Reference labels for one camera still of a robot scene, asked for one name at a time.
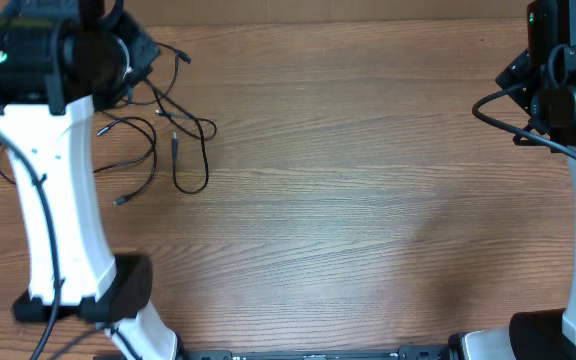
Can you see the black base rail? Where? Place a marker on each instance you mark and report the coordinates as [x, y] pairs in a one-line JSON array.
[[407, 352]]

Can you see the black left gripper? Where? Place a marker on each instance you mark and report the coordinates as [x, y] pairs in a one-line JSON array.
[[143, 51]]

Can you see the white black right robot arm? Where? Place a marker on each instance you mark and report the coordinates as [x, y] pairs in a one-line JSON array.
[[536, 103]]

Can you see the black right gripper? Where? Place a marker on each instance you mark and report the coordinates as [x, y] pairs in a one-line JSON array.
[[518, 75]]

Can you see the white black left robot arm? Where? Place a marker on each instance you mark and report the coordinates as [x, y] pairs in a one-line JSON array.
[[61, 62]]

